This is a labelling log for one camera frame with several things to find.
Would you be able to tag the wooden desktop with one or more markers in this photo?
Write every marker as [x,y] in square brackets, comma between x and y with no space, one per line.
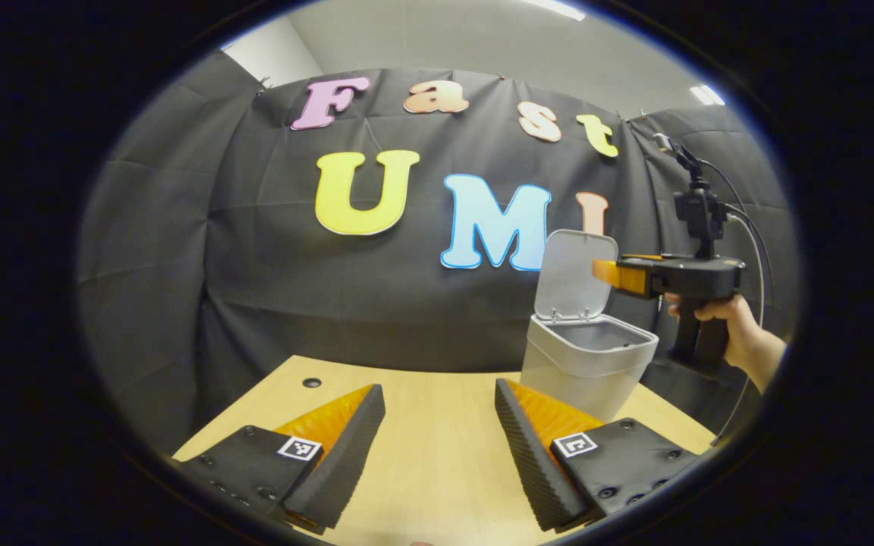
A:
[437,455]

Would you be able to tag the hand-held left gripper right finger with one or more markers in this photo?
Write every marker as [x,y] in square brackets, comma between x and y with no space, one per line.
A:
[528,462]

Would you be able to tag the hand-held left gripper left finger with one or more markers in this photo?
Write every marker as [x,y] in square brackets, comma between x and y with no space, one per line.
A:
[346,462]

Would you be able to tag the small ceiling light panel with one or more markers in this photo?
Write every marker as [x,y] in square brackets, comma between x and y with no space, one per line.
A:
[708,95]

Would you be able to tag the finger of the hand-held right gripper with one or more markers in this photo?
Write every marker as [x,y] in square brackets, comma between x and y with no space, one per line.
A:
[627,274]

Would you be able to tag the large ceiling light panel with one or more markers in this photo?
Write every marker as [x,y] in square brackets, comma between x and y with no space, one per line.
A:
[554,9]

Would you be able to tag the grey desktop garbage bin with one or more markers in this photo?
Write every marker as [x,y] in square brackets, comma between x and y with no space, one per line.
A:
[581,364]

